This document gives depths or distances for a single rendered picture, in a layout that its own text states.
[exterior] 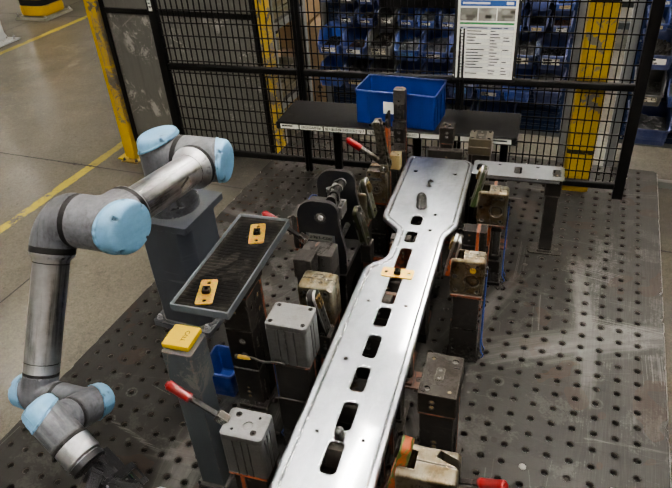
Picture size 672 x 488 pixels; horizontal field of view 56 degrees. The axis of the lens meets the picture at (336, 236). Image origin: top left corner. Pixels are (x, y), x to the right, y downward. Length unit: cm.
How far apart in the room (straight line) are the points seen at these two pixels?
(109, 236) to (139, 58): 312
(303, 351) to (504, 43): 143
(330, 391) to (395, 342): 20
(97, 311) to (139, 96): 169
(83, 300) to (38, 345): 202
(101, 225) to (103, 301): 213
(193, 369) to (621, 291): 139
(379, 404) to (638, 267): 123
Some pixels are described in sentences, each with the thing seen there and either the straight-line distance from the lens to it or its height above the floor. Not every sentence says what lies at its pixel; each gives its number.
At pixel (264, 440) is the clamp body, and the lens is 126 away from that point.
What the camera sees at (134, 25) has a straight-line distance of 434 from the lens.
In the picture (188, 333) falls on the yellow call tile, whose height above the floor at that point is 116.
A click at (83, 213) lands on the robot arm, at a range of 139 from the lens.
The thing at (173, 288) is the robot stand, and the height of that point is 86.
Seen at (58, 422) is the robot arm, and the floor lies 106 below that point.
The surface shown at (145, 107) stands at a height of 41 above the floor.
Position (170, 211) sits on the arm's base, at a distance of 181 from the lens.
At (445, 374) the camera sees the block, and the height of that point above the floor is 103.
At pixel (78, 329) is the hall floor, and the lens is 335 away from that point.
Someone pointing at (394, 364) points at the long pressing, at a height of 100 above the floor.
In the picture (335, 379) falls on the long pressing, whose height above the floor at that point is 100.
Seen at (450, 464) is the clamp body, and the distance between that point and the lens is 120.
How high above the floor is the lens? 202
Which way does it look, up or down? 34 degrees down
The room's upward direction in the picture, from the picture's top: 4 degrees counter-clockwise
